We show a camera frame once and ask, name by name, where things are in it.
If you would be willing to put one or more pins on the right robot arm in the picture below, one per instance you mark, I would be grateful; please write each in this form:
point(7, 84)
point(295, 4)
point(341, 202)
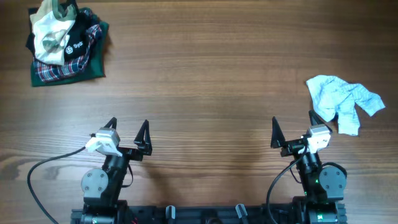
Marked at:
point(323, 183)

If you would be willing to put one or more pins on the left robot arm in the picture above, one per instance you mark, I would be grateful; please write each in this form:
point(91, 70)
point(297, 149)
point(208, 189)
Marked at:
point(101, 187)

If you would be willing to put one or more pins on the red plaid shirt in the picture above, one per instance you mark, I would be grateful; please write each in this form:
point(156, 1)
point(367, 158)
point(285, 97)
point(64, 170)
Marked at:
point(62, 70)

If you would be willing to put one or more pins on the black garment white logo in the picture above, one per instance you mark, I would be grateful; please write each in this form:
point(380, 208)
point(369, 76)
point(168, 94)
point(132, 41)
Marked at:
point(58, 32)

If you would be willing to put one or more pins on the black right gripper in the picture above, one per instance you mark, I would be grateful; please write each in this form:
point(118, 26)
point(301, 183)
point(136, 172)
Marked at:
point(278, 141)

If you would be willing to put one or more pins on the green folded cloth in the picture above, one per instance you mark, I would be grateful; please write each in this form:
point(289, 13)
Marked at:
point(94, 69)

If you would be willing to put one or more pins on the cream camouflage garment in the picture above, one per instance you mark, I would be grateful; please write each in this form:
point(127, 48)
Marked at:
point(50, 27)

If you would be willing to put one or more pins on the light blue striped garment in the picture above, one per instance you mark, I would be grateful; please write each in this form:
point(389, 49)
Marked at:
point(334, 98)

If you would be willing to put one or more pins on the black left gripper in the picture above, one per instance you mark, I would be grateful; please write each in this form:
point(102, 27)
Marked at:
point(143, 144)

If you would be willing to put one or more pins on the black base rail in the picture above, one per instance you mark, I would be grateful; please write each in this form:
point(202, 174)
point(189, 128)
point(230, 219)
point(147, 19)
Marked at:
point(282, 213)

